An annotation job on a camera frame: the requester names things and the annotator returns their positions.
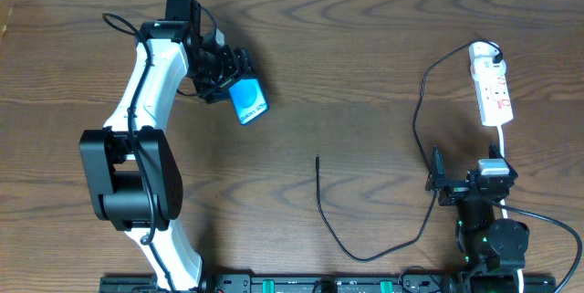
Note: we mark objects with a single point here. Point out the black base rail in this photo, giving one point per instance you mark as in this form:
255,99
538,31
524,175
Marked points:
242,283

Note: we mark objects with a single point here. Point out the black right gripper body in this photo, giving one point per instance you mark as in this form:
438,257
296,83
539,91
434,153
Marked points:
459,185

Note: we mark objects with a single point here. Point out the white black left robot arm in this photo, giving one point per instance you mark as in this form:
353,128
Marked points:
134,181

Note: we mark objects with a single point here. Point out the blue Galaxy smartphone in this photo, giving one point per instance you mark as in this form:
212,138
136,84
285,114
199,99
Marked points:
248,99

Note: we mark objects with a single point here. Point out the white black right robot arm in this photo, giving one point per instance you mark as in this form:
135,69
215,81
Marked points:
494,247

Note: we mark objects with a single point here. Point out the white USB charger adapter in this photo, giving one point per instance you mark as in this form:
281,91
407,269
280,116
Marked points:
486,60

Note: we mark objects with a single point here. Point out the white power strip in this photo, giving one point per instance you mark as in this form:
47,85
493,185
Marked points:
494,101

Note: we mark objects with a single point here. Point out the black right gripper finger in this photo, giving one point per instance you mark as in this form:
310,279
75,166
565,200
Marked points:
494,152
437,171

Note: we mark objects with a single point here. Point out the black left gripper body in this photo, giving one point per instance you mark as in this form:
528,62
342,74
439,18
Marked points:
234,70

